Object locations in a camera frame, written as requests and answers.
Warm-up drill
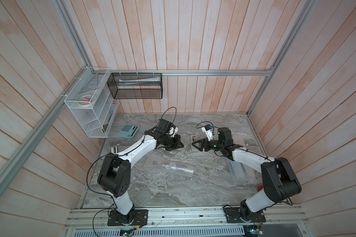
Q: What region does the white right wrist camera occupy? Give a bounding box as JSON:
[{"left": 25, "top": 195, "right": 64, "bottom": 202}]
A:
[{"left": 202, "top": 124, "right": 214, "bottom": 141}]

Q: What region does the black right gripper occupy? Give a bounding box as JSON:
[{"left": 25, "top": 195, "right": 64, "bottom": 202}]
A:
[{"left": 192, "top": 137, "right": 224, "bottom": 153}]

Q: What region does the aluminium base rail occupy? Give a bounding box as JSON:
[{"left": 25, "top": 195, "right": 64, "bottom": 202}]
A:
[{"left": 62, "top": 204, "right": 315, "bottom": 237}]

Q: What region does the light blue desk calculator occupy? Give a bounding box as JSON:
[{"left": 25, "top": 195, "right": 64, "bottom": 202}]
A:
[{"left": 118, "top": 124, "right": 139, "bottom": 139}]

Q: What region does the blue bottle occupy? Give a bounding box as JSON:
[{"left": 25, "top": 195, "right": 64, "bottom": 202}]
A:
[{"left": 226, "top": 159, "right": 247, "bottom": 179}]

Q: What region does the dark purple bottle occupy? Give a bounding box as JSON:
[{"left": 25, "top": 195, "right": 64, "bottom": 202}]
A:
[{"left": 152, "top": 161, "right": 194, "bottom": 178}]

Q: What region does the white mesh wall shelf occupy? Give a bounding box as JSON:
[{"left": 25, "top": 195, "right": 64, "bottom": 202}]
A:
[{"left": 64, "top": 67, "right": 119, "bottom": 138}]

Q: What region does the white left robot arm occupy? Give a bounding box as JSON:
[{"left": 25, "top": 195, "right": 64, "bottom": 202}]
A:
[{"left": 98, "top": 119, "right": 184, "bottom": 216}]

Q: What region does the black mesh wall basket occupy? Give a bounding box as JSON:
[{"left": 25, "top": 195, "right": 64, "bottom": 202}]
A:
[{"left": 107, "top": 72, "right": 163, "bottom": 99}]

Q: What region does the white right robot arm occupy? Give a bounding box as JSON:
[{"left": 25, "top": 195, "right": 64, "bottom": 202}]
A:
[{"left": 192, "top": 124, "right": 302, "bottom": 221}]

